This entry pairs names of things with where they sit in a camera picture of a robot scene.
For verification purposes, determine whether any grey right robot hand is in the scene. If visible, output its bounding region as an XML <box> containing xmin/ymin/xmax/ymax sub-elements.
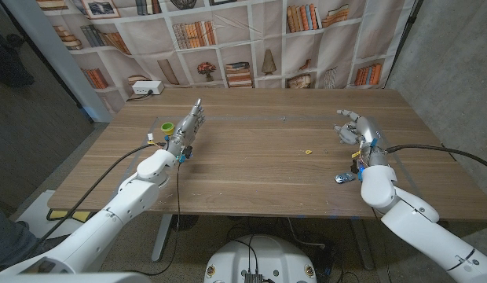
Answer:
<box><xmin>332</xmin><ymin>108</ymin><xmax>388</xmax><ymax>166</ymax></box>

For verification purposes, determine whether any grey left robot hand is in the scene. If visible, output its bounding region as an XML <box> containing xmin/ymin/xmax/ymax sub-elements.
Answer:
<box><xmin>164</xmin><ymin>97</ymin><xmax>207</xmax><ymax>159</ymax></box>

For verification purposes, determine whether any silver blue toy car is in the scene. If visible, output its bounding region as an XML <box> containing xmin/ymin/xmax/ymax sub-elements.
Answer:
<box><xmin>334</xmin><ymin>172</ymin><xmax>357</xmax><ymax>185</ymax></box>

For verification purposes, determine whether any white power strip box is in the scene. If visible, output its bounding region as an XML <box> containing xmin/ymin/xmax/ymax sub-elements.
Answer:
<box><xmin>131</xmin><ymin>80</ymin><xmax>165</xmax><ymax>96</ymax></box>

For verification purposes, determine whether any black round base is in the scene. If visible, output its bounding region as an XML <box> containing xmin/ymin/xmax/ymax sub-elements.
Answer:
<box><xmin>170</xmin><ymin>214</ymin><xmax>200</xmax><ymax>232</ymax></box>

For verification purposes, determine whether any printed bookshelf backdrop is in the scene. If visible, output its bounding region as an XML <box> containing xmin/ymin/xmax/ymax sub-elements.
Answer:
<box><xmin>35</xmin><ymin>0</ymin><xmax>419</xmax><ymax>115</ymax></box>

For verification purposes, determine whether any black backdrop stand pole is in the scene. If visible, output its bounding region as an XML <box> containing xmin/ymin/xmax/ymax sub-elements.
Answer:
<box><xmin>383</xmin><ymin>0</ymin><xmax>424</xmax><ymax>90</ymax></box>

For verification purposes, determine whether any white table leg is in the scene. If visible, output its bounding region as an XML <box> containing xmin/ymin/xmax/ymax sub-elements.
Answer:
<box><xmin>151</xmin><ymin>214</ymin><xmax>174</xmax><ymax>263</ymax></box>

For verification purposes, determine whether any grey table leg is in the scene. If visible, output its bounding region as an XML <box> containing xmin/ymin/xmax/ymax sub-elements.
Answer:
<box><xmin>349</xmin><ymin>218</ymin><xmax>376</xmax><ymax>271</ymax></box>

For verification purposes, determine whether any white pillar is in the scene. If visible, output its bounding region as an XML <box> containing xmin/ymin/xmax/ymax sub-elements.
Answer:
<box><xmin>2</xmin><ymin>0</ymin><xmax>114</xmax><ymax>123</ymax></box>

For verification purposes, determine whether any yellow black floor object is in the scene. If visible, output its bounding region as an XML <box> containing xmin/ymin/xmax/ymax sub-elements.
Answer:
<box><xmin>46</xmin><ymin>209</ymin><xmax>92</xmax><ymax>223</ymax></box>

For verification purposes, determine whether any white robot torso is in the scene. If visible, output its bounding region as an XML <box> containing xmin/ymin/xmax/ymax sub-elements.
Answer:
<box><xmin>203</xmin><ymin>234</ymin><xmax>318</xmax><ymax>283</ymax></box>

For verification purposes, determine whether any white floor board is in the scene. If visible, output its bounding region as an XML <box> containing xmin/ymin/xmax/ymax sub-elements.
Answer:
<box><xmin>15</xmin><ymin>189</ymin><xmax>71</xmax><ymax>239</ymax></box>

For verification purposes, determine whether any black bag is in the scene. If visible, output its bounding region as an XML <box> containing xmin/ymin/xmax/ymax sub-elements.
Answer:
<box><xmin>0</xmin><ymin>23</ymin><xmax>36</xmax><ymax>88</ymax></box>

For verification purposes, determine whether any person in blue jeans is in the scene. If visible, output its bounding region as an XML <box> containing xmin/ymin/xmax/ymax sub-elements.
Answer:
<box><xmin>0</xmin><ymin>200</ymin><xmax>71</xmax><ymax>274</ymax></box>

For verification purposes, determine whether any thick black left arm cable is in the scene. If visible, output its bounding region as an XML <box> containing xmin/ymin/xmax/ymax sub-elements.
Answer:
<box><xmin>29</xmin><ymin>142</ymin><xmax>168</xmax><ymax>252</ymax></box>

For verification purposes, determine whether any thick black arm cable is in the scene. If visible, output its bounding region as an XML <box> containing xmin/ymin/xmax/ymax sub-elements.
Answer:
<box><xmin>384</xmin><ymin>144</ymin><xmax>487</xmax><ymax>172</ymax></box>
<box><xmin>29</xmin><ymin>142</ymin><xmax>168</xmax><ymax>252</ymax></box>

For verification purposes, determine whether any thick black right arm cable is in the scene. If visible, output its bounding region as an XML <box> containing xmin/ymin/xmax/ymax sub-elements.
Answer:
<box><xmin>384</xmin><ymin>144</ymin><xmax>487</xmax><ymax>172</ymax></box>

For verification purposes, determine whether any thin black hanging cable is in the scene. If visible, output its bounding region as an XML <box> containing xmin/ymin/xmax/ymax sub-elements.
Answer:
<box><xmin>125</xmin><ymin>160</ymin><xmax>181</xmax><ymax>277</ymax></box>

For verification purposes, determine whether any grey floor cable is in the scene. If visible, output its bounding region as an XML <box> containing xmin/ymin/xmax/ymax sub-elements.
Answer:
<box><xmin>286</xmin><ymin>218</ymin><xmax>327</xmax><ymax>249</ymax></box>

